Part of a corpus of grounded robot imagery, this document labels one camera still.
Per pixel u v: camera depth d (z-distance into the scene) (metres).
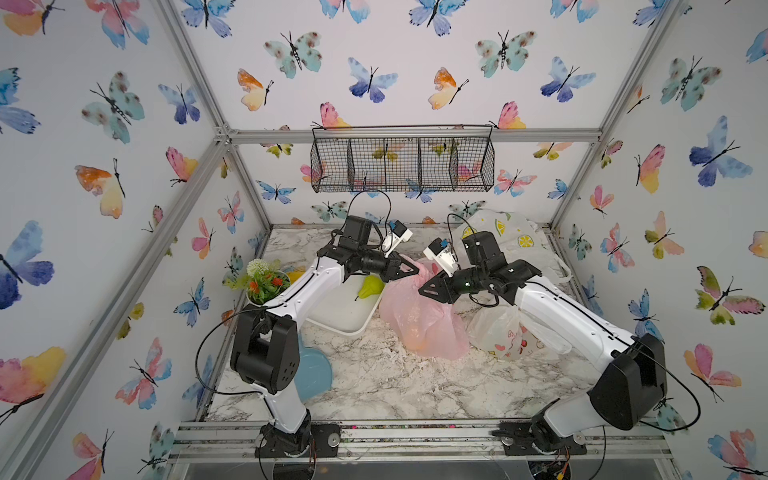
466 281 0.66
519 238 1.08
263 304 0.49
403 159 0.98
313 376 0.85
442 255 0.70
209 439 0.76
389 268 0.71
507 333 0.82
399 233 0.72
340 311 0.96
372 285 0.96
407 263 0.76
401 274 0.76
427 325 0.76
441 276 0.69
